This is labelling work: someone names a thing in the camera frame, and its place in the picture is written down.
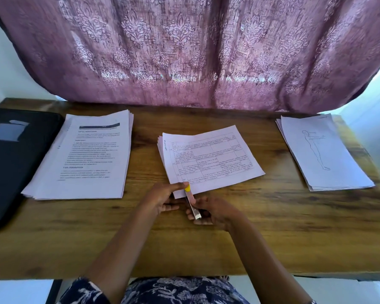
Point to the person's left hand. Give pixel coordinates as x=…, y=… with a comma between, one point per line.
x=159, y=198

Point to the person's right hand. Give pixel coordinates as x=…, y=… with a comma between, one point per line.
x=221, y=212

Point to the silver yellow black stapler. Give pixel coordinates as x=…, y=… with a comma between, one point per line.
x=190, y=200

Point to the stack of table-printed sheets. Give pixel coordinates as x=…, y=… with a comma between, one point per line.
x=209, y=158

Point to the stack with dark header bar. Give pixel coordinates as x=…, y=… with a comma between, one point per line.
x=92, y=158

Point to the body figure paper stack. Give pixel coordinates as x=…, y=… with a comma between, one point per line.
x=323, y=155

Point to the black folder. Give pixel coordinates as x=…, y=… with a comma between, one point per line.
x=16, y=164

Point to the person's left forearm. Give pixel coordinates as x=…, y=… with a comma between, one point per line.
x=120, y=253

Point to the person's right forearm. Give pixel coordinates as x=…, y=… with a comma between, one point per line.
x=269, y=262

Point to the black table leg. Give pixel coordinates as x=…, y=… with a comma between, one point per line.
x=54, y=292

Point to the pink patterned curtain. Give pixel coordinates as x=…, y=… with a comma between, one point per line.
x=196, y=47

